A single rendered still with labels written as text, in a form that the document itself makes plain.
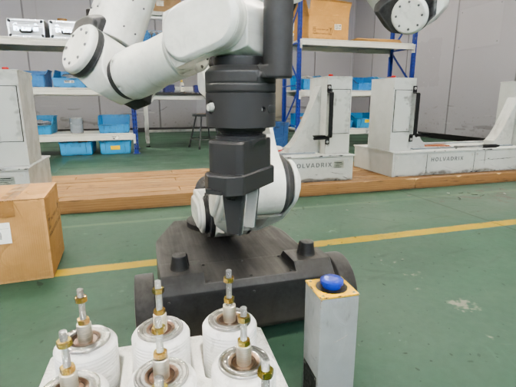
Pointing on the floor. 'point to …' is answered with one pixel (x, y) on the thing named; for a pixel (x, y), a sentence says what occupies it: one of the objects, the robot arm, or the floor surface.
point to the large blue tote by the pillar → (281, 133)
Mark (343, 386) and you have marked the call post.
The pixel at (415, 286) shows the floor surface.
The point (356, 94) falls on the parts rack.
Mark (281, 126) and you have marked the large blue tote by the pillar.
